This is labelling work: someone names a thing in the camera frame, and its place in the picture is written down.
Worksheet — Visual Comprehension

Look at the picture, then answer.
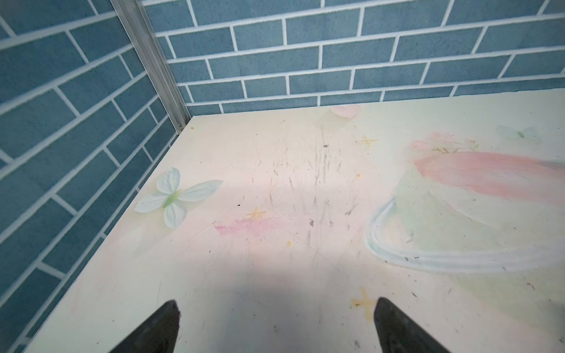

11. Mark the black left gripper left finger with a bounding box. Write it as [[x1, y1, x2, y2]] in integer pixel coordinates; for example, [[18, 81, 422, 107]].
[[110, 300, 180, 353]]

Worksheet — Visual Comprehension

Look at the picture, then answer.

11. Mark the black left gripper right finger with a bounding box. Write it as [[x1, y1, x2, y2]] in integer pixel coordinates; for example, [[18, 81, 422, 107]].
[[374, 297, 449, 353]]

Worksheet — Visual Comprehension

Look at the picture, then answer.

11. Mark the aluminium corner post left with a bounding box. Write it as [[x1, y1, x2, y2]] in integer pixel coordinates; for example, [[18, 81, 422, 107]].
[[111, 0, 191, 134]]

